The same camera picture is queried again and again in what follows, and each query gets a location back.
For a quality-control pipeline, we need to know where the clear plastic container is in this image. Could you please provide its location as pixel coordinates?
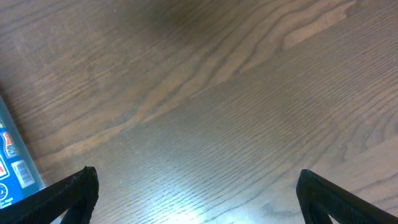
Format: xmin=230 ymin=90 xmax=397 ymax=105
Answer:
xmin=0 ymin=101 xmax=45 ymax=208

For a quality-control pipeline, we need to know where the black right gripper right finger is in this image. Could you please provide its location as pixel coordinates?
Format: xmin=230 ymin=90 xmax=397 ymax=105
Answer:
xmin=296 ymin=169 xmax=397 ymax=224

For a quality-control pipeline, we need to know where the blue Kool Fever box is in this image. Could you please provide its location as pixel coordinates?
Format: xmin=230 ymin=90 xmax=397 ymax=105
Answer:
xmin=1 ymin=121 xmax=35 ymax=208

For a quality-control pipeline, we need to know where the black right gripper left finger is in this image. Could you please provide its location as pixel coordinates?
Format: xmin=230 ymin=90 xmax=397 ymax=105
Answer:
xmin=1 ymin=167 xmax=99 ymax=224

